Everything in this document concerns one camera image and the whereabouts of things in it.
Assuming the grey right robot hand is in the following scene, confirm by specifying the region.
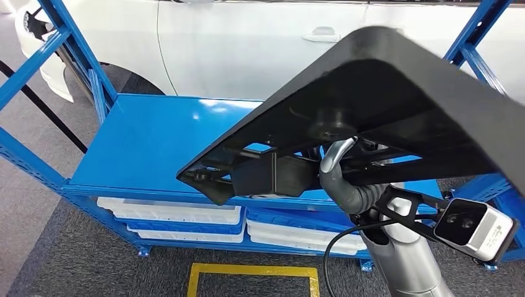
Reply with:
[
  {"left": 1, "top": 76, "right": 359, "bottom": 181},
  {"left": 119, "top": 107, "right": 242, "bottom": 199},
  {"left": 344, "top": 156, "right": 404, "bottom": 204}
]
[{"left": 319, "top": 136, "right": 389, "bottom": 215}]

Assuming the black plastic plate frame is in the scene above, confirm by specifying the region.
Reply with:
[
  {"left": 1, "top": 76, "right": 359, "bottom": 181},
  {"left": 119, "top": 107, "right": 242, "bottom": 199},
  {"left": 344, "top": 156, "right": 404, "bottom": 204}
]
[{"left": 176, "top": 25, "right": 525, "bottom": 206}]

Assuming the blue plastic crate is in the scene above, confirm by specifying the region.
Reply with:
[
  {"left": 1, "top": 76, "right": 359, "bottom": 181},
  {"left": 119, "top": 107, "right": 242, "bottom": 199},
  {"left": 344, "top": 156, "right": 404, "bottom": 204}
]
[{"left": 115, "top": 209, "right": 247, "bottom": 235}]

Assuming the white car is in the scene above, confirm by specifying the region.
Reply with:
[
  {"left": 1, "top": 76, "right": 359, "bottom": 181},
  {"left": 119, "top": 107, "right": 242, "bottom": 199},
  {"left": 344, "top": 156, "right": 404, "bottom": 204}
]
[{"left": 14, "top": 0, "right": 525, "bottom": 105}]

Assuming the black barrier belt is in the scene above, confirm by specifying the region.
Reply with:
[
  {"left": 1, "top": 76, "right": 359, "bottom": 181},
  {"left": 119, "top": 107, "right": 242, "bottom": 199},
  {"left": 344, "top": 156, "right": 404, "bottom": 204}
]
[{"left": 0, "top": 59, "right": 89, "bottom": 155}]

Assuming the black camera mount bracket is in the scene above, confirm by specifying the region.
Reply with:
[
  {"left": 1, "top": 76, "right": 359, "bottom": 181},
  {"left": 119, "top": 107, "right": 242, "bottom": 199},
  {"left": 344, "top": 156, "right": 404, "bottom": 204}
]
[{"left": 350, "top": 184, "right": 450, "bottom": 243}]

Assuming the black camera cable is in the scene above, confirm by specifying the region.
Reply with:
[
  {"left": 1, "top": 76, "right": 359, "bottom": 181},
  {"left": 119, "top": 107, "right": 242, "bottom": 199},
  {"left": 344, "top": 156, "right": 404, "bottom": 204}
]
[{"left": 323, "top": 219, "right": 397, "bottom": 297}]

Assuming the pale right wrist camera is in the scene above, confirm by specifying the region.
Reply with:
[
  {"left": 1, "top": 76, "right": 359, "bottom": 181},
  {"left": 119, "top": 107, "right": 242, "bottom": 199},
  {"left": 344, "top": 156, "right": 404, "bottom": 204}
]
[{"left": 433, "top": 197, "right": 519, "bottom": 263}]

